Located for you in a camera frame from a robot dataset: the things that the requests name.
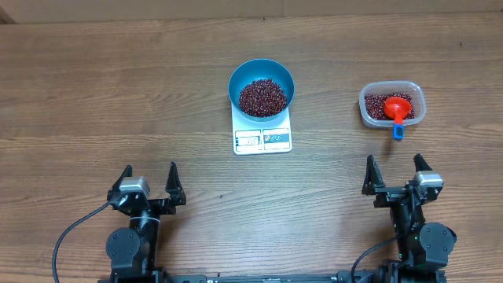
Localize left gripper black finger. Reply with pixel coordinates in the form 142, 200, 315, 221
165, 162, 186, 206
107, 165, 133, 201

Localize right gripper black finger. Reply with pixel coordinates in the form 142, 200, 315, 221
362, 155, 385, 195
413, 153, 431, 172

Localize red measuring scoop blue handle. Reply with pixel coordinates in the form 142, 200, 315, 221
384, 97, 412, 142

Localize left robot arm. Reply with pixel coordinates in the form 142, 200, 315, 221
105, 163, 186, 282

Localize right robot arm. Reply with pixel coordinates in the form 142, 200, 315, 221
351, 154, 457, 282

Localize white kitchen scale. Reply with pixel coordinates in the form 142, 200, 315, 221
231, 105, 292, 156

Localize red beans in bowl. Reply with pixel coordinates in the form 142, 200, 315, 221
238, 79, 287, 118

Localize blue bowl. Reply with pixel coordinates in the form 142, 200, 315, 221
228, 58, 296, 121

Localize clear plastic container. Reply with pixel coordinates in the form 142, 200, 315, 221
358, 80, 427, 128

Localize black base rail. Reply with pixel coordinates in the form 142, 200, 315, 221
97, 270, 447, 283

